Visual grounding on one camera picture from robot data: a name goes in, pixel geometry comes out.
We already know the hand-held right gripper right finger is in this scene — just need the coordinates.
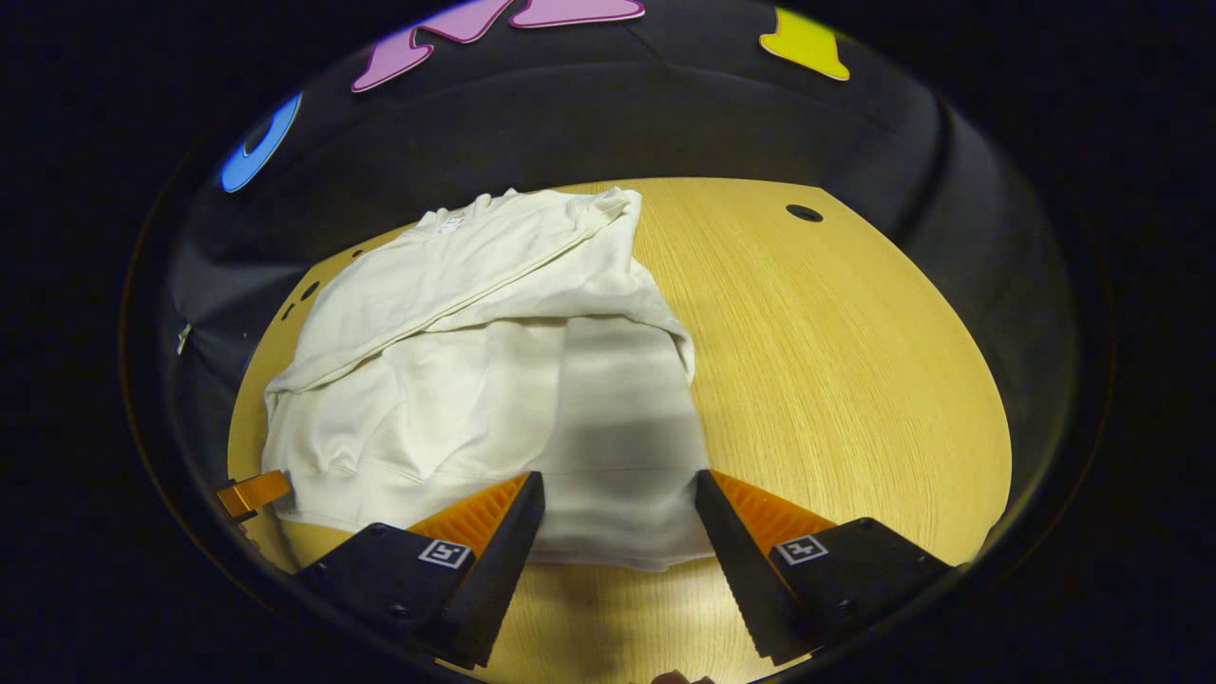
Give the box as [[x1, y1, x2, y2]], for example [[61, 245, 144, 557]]
[[693, 468, 954, 668]]

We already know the cream white sweatshirt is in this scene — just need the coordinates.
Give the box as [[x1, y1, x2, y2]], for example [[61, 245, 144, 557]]
[[261, 186, 715, 573]]

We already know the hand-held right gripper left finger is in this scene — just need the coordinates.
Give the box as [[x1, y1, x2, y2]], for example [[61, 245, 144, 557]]
[[294, 470, 547, 671]]

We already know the black backdrop cloth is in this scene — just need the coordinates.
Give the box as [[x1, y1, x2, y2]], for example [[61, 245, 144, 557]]
[[161, 0, 1079, 533]]

